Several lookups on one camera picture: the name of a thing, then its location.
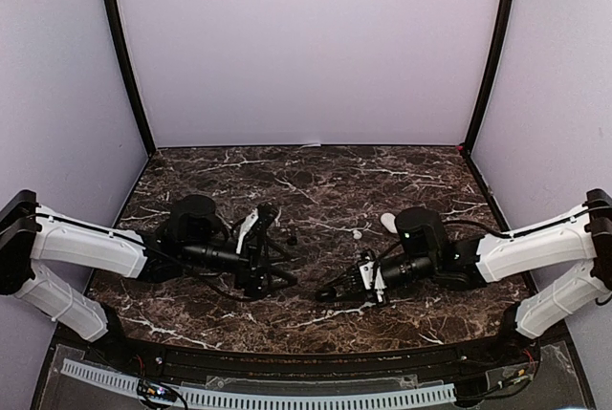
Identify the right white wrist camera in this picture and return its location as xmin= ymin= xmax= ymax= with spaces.
xmin=357 ymin=249 xmax=384 ymax=288

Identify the black frame post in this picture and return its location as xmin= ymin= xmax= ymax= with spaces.
xmin=461 ymin=0 xmax=513 ymax=158
xmin=103 ymin=0 xmax=157 ymax=157

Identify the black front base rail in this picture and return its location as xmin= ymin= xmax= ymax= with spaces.
xmin=47 ymin=321 xmax=570 ymax=382

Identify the black oval charging case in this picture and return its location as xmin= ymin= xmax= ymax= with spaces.
xmin=315 ymin=288 xmax=337 ymax=303

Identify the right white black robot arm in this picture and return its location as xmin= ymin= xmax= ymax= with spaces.
xmin=316 ymin=189 xmax=611 ymax=366

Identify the white slotted cable duct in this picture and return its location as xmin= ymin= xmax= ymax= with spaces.
xmin=60 ymin=359 xmax=457 ymax=409

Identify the white oval charging case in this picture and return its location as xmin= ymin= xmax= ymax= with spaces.
xmin=380 ymin=212 xmax=397 ymax=234

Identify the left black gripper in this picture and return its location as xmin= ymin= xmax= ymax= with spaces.
xmin=182 ymin=235 xmax=297 ymax=300

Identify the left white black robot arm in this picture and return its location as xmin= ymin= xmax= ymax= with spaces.
xmin=1 ymin=190 xmax=297 ymax=368

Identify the left black frame post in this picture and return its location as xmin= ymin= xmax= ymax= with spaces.
xmin=103 ymin=0 xmax=157 ymax=157

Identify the right black frame post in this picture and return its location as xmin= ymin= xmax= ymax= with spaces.
xmin=461 ymin=0 xmax=513 ymax=158

